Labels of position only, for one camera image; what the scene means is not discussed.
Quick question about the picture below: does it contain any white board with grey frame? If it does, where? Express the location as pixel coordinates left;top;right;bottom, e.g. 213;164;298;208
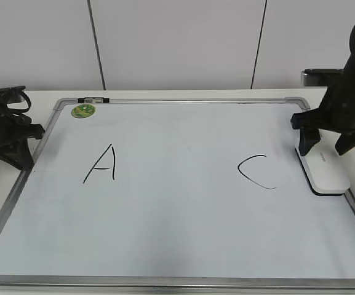
0;97;355;294

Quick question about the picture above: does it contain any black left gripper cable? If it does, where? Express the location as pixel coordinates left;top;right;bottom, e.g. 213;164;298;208
0;86;31;115

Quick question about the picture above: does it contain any round green magnet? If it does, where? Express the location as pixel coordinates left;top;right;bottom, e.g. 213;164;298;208
71;104;96;119

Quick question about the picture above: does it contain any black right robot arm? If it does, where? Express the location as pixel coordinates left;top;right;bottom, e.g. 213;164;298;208
290;25;355;156

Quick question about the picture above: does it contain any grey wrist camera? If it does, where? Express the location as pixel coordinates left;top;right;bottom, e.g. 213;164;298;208
301;68;343;87

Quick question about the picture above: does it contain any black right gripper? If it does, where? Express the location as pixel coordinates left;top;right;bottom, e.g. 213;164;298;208
290;55;355;156

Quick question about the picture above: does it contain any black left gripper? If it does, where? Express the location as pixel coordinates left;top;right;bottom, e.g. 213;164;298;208
0;85;45;170

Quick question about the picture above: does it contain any white whiteboard eraser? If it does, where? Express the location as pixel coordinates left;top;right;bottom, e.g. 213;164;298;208
295;140;351;196

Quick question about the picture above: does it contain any black clip on frame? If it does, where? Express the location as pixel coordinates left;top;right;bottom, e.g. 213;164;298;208
77;97;110;104

